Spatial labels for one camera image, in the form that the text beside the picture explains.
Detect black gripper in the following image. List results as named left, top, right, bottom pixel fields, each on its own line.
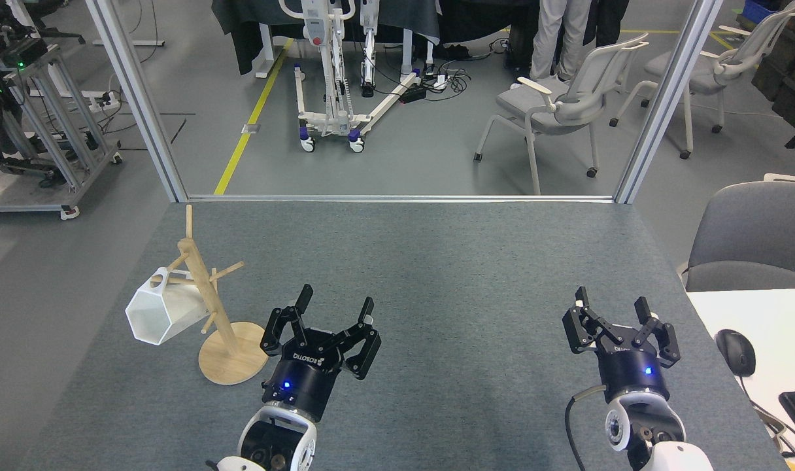
left=260, top=284, right=382, bottom=423
left=562, top=287, right=681, bottom=400

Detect white hexagonal cup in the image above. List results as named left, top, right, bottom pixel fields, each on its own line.
left=125, top=267, right=206, bottom=345

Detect wooden cup rack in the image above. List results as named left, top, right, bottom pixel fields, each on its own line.
left=165, top=205, right=269, bottom=385

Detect dark storage crates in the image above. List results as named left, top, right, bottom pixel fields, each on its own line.
left=751, top=13, right=795, bottom=150

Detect black computer mouse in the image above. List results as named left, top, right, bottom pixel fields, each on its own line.
left=715, top=329, right=756, bottom=377

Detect white desk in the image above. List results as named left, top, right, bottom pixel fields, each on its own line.
left=686, top=288, right=795, bottom=471

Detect dark grey office chair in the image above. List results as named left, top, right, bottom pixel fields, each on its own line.
left=677, top=173, right=795, bottom=292

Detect white wheeled stand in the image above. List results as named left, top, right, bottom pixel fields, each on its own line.
left=279, top=0, right=422, bottom=154

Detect person in light trousers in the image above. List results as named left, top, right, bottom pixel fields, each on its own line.
left=510, top=0, right=591, bottom=89

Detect person in black trousers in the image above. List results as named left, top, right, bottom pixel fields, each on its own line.
left=584, top=0, right=632, bottom=48

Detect table with dark cloth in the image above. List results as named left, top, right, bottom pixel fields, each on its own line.
left=211, top=0, right=441, bottom=76

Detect blue bin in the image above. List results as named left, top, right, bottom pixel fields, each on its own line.
left=743, top=0, right=781, bottom=27

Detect silver aluminium post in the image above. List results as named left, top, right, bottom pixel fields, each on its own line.
left=86, top=0, right=189, bottom=203
left=613, top=0, right=725, bottom=205

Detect grey chair white frame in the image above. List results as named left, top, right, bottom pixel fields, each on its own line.
left=609, top=1, right=795, bottom=160
left=473, top=33, right=650, bottom=196

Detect black floor cable tangle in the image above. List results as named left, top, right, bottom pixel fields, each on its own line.
left=430, top=59, right=471, bottom=102

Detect aluminium frame cart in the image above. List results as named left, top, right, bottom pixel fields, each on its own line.
left=0, top=26, right=124, bottom=220

